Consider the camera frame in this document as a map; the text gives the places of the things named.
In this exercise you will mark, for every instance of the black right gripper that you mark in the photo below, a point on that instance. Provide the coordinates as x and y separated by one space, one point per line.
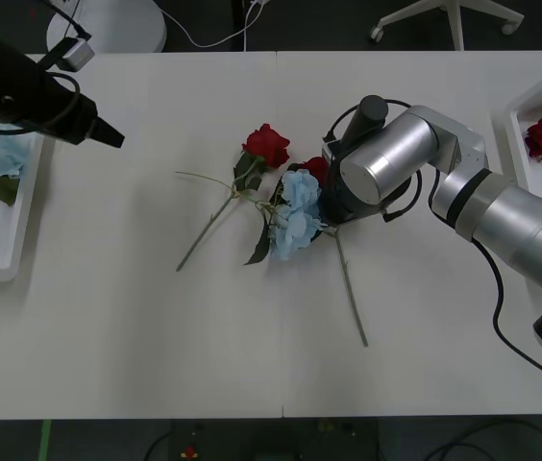
333 206

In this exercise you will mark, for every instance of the small red yellow object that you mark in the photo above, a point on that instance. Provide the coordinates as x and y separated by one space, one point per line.
189 453

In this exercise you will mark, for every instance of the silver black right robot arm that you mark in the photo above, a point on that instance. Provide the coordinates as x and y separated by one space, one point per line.
516 216

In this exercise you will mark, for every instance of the white round stand base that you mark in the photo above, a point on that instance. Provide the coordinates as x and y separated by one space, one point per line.
122 29

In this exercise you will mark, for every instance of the white chair base with castors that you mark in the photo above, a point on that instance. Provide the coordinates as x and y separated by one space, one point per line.
453 19

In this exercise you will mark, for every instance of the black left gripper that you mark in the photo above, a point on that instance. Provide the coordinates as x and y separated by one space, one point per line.
69 115

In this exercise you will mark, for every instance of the pale grey left wrist camera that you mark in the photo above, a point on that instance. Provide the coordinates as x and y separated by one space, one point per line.
76 55

